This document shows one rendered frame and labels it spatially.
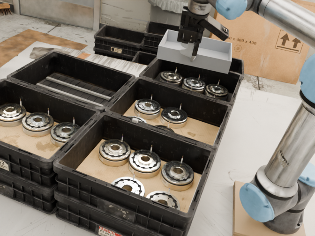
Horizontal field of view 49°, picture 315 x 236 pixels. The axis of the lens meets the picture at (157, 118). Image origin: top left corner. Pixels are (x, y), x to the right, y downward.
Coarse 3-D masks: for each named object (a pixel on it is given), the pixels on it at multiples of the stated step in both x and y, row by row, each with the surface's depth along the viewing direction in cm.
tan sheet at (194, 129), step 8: (128, 112) 135; (160, 112) 138; (152, 120) 133; (192, 120) 137; (184, 128) 132; (192, 128) 132; (200, 128) 133; (208, 128) 134; (216, 128) 135; (192, 136) 128; (200, 136) 129; (208, 136) 130
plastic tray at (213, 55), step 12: (168, 36) 143; (168, 48) 125; (180, 48) 139; (204, 48) 143; (216, 48) 142; (228, 48) 141; (168, 60) 127; (180, 60) 126; (204, 60) 125; (216, 60) 124; (228, 60) 123
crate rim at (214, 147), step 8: (136, 80) 137; (144, 80) 138; (128, 88) 130; (168, 88) 136; (176, 88) 136; (120, 96) 125; (200, 96) 133; (112, 104) 120; (224, 104) 131; (112, 112) 116; (224, 120) 122; (160, 128) 112; (224, 128) 118; (184, 136) 111; (200, 144) 109; (208, 144) 109; (216, 144) 110
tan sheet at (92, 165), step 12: (96, 156) 112; (84, 168) 107; (96, 168) 107; (108, 168) 108; (120, 168) 109; (108, 180) 104; (144, 180) 106; (156, 180) 107; (180, 192) 104; (192, 192) 105; (180, 204) 100
